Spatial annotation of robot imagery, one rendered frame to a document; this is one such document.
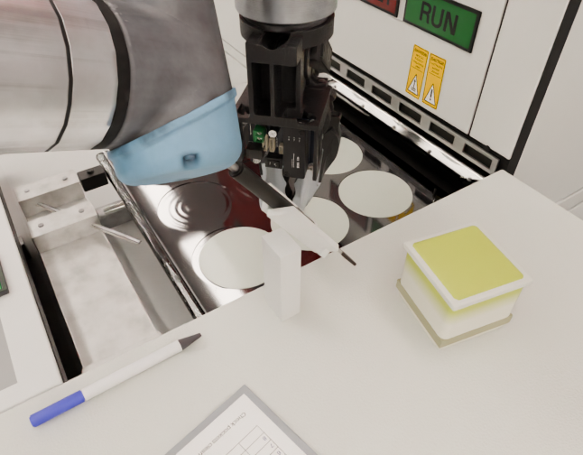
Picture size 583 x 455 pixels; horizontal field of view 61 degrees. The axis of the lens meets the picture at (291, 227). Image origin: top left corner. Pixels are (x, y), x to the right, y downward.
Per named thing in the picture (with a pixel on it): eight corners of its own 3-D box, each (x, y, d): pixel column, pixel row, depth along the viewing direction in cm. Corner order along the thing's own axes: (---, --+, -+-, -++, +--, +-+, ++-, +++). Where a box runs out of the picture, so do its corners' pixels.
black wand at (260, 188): (226, 175, 31) (240, 160, 31) (217, 163, 32) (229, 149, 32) (351, 269, 47) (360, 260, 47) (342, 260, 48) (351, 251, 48)
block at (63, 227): (95, 215, 67) (88, 199, 65) (103, 229, 65) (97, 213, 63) (33, 237, 64) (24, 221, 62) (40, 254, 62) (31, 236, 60)
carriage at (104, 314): (82, 196, 74) (77, 181, 72) (181, 385, 52) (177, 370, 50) (27, 216, 71) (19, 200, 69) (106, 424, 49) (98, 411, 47)
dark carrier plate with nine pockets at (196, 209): (300, 97, 87) (300, 94, 87) (442, 204, 66) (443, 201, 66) (108, 159, 74) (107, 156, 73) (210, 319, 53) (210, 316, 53)
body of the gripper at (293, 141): (231, 176, 42) (216, 36, 34) (256, 123, 48) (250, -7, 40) (319, 188, 41) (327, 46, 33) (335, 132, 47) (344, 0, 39)
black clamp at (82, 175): (104, 176, 73) (99, 162, 71) (109, 184, 71) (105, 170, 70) (80, 184, 71) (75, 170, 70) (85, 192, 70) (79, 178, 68)
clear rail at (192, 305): (105, 157, 75) (102, 149, 74) (216, 333, 52) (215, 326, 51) (96, 160, 75) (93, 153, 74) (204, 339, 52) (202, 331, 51)
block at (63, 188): (78, 184, 72) (72, 167, 70) (85, 197, 70) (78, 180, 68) (20, 203, 69) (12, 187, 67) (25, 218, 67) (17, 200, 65)
